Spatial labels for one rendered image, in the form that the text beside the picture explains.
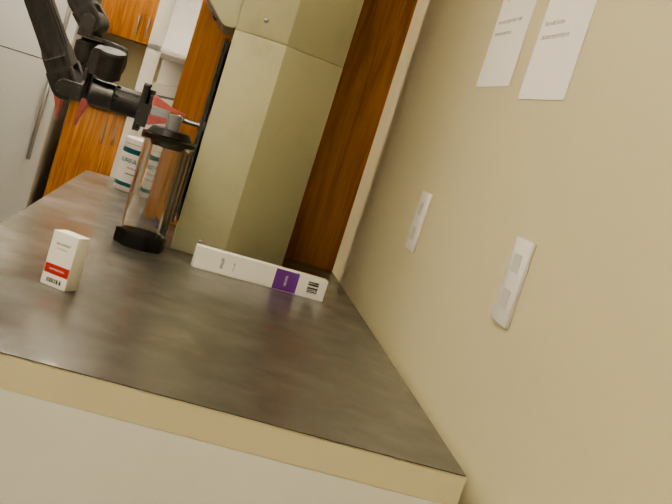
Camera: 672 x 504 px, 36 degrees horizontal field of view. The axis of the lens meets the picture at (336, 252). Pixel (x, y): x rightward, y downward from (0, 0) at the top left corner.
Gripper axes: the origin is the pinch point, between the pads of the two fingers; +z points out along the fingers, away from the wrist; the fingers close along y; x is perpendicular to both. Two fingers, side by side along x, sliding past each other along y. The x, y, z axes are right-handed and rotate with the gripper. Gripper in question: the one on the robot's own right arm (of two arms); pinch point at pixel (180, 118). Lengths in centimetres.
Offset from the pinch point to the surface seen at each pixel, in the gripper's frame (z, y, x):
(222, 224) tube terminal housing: 14.6, -18.2, -10.8
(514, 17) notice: 48, 34, -58
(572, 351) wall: 48, -8, -125
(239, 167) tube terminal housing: 14.6, -5.7, -10.9
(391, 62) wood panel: 44, 27, 26
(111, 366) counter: 2, -26, -109
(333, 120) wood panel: 34.9, 9.8, 26.0
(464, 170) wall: 48, 7, -57
